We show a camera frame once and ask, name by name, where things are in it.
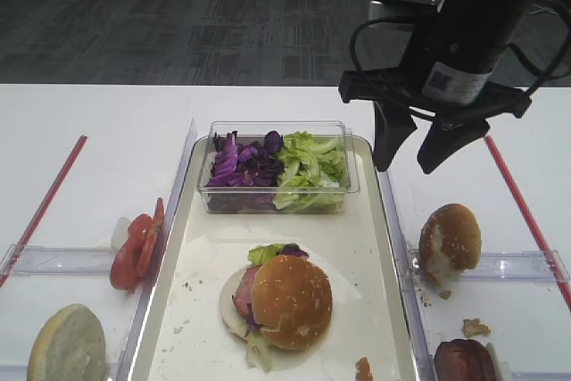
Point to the clear plastic divider right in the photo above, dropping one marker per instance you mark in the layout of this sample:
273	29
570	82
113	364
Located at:
536	266

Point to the meat patty lower right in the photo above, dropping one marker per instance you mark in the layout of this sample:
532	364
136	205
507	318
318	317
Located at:
463	360

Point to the bottom bun on tray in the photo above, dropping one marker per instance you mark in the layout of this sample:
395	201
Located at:
235	323

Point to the clear plastic divider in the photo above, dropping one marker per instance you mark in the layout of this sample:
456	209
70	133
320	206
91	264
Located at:
536	266
25	260

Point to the purple cabbage pieces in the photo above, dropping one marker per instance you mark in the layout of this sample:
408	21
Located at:
252	165

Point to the clear plastic divider upper left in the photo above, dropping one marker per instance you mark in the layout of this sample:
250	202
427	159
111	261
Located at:
25	260

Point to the red rod right side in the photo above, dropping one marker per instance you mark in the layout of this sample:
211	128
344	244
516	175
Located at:
563	285

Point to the bun half left side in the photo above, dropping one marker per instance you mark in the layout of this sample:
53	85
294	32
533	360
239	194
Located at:
70	346

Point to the green lettuce pieces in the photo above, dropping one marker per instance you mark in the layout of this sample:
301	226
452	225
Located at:
315	170

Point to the clear plastic salad container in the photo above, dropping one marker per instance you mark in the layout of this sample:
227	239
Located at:
228	200

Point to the bread crumb piece right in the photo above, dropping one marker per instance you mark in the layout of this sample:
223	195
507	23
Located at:
474	327

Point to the purple cabbage leaf on patty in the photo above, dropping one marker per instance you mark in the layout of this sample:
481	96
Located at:
294	250

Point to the clear plastic rail left of tray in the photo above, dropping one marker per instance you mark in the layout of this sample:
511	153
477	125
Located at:
123	369

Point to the pink meat patty on bun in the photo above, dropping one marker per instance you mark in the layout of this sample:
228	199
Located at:
243	296

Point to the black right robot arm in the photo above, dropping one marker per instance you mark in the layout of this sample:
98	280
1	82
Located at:
444	76

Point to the red rod left side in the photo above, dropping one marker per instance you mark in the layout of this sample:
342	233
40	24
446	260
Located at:
49	202

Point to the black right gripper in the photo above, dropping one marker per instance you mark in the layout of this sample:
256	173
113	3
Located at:
395	100

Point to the red rod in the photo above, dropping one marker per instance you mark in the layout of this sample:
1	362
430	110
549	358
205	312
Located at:
563	285
49	202

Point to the white metal tray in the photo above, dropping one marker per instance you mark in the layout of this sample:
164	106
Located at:
184	337

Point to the food scrap on tray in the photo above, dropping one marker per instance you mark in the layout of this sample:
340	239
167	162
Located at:
363	370

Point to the sesame top bun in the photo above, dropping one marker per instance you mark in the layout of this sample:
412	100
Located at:
291	302

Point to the red tomato slices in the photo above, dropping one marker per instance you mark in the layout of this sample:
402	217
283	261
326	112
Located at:
132	262

